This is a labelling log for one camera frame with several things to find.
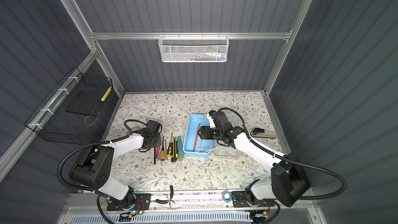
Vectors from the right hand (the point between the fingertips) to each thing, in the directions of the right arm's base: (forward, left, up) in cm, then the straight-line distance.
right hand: (204, 133), depth 83 cm
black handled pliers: (-30, +17, -12) cm, 37 cm away
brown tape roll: (-5, +31, +14) cm, 35 cm away
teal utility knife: (-4, +14, -11) cm, 18 cm away
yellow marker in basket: (+15, +52, +16) cm, 57 cm away
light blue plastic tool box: (-3, +1, -11) cm, 12 cm away
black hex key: (-8, +29, -12) cm, 32 cm away
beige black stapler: (+5, -35, -9) cm, 37 cm away
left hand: (+1, +30, -12) cm, 32 cm away
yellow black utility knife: (-9, +17, -11) cm, 22 cm away
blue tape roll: (-27, -9, -13) cm, 31 cm away
